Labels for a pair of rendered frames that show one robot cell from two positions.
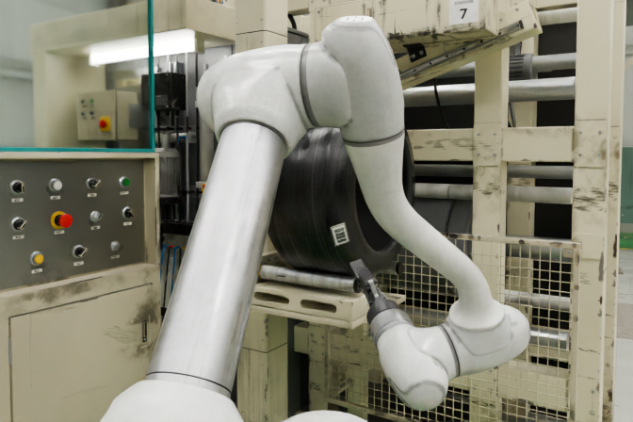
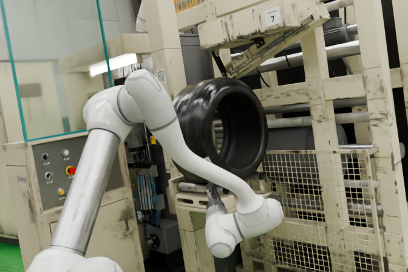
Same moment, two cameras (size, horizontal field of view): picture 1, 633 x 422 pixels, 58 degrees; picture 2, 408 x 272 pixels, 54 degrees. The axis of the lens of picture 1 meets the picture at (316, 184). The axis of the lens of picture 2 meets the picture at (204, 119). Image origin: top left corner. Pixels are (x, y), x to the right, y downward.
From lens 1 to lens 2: 63 cm
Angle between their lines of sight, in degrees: 14
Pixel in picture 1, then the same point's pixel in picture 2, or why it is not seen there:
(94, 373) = (100, 249)
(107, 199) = not seen: hidden behind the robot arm
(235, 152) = (89, 144)
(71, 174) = (73, 145)
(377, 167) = (164, 139)
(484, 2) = (283, 10)
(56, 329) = not seen: hidden behind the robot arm
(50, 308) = not seen: hidden behind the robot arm
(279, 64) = (109, 99)
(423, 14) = (252, 22)
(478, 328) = (246, 212)
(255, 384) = (190, 250)
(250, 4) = (155, 34)
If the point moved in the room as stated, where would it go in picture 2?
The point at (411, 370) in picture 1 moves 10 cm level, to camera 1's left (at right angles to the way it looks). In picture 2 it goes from (212, 237) to (184, 239)
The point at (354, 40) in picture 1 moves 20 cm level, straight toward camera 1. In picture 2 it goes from (134, 85) to (98, 86)
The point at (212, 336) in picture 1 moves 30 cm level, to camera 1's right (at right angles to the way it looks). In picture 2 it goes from (71, 229) to (175, 221)
